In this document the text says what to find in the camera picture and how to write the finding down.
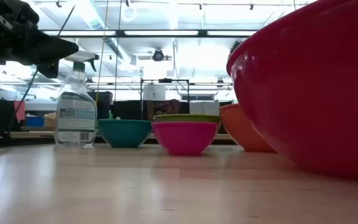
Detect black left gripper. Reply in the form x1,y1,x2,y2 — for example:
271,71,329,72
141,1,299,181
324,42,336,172
0,0,80,79

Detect teal plastic bowl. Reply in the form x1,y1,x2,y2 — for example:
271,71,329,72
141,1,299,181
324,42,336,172
98,119,152,149

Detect green plastic bowl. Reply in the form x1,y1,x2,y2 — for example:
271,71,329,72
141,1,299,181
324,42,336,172
153,113,221,131

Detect pink plastic bowl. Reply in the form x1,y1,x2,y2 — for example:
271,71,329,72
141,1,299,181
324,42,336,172
151,121,219,156

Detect orange plastic bowl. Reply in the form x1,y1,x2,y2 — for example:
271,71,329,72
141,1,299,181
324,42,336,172
219,103,276,153

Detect nested rainbow bowls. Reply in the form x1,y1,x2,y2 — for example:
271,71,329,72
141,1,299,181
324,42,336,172
226,0,358,182

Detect cardboard box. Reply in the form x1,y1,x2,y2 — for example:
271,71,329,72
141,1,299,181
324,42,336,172
44,111,58,128

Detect red cloth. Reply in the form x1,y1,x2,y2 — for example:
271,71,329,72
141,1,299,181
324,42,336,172
13,100,26,122

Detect clear spray bottle white trigger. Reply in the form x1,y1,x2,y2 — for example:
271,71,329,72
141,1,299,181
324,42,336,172
53,51,100,147

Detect blue bin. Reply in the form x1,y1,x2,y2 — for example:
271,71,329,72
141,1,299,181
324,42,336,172
26,116,45,128

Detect white cylinder roll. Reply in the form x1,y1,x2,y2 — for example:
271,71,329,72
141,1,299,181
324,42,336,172
142,83,167,101

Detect patterned fabric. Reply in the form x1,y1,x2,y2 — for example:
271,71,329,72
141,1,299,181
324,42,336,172
147,99,181,121

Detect white box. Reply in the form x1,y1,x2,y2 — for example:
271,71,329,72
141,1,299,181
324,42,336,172
189,101,221,116

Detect thin black slanted cable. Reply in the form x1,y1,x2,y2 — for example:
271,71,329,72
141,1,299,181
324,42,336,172
3,4,76,139

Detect thin yellow hanging cable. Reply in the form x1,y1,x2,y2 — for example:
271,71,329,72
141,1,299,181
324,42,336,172
95,0,109,105

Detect round black hanging camera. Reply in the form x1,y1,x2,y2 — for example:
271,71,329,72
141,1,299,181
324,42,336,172
152,49,165,62

